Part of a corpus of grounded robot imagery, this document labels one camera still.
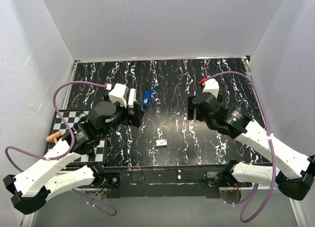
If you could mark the black white checkerboard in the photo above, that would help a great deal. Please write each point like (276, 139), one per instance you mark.
(97, 154)

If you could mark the white plastic stick tool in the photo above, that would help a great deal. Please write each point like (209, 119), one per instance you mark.
(131, 98)

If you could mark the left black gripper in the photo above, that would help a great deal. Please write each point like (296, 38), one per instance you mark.
(134, 119)

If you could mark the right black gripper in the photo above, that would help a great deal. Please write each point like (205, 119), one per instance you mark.
(190, 107)

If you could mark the blue black stapler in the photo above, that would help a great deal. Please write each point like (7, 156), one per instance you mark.
(147, 98)

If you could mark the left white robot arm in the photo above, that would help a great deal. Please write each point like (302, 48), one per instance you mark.
(33, 187)

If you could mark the wooden toy hammer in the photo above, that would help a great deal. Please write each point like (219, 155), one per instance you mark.
(54, 137)

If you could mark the white staple box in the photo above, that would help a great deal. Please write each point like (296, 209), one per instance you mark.
(161, 143)

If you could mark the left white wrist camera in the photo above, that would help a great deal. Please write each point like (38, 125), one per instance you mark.
(119, 94)

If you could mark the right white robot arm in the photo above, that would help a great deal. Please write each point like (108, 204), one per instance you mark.
(295, 172)

